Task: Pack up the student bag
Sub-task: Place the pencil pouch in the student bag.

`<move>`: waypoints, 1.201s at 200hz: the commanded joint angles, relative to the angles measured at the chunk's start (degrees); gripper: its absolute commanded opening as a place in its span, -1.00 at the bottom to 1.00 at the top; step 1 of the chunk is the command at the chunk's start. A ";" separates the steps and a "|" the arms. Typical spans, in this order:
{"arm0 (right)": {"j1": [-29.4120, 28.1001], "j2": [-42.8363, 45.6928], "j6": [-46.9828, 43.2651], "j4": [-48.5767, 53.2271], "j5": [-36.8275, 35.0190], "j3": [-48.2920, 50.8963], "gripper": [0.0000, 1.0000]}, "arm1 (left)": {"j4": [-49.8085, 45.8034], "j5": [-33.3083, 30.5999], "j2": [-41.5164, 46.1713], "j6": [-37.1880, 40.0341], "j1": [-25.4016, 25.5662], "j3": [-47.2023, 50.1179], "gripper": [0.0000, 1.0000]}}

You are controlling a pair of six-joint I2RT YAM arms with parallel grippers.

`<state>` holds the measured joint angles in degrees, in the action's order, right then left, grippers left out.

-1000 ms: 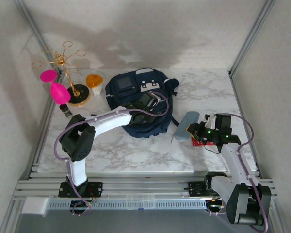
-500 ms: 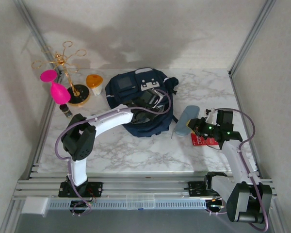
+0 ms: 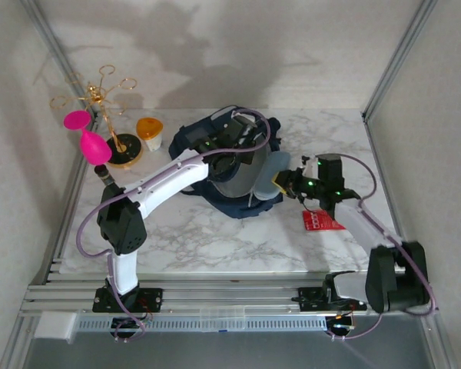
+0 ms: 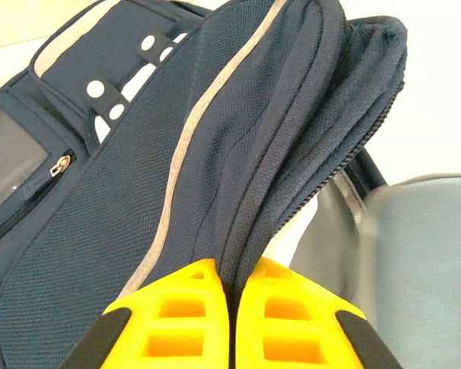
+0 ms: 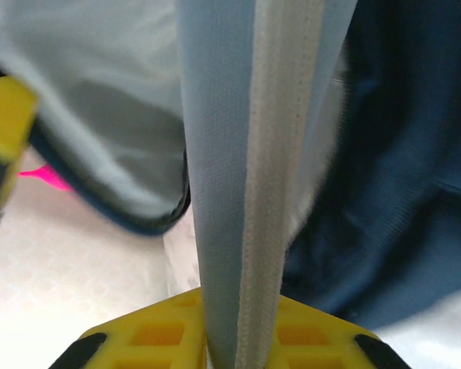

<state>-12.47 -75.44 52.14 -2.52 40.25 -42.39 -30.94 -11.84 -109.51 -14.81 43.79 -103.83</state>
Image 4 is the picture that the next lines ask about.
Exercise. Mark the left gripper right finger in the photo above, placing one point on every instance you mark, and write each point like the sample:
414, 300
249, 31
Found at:
292, 326

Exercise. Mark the blue-grey glasses case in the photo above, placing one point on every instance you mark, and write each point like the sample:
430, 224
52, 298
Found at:
407, 269

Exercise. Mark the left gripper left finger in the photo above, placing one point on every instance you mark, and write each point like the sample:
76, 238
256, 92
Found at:
176, 326

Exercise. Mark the navy blue backpack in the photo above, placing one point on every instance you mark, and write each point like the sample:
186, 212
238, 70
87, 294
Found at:
138, 192

